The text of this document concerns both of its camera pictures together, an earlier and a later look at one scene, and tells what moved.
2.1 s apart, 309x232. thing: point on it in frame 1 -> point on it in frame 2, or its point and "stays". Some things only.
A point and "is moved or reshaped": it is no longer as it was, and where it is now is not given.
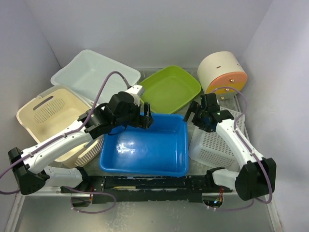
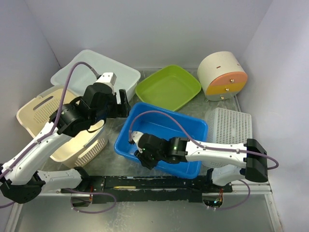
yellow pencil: [124, 187] stays
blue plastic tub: [162, 150] is moved or reshaped
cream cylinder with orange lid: [221, 69] stays
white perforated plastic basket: [212, 149] is moved or reshaped
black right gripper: [201, 125] -> [144, 161]
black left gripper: [143, 121] -> [121, 109]
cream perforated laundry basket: [54, 113] stays
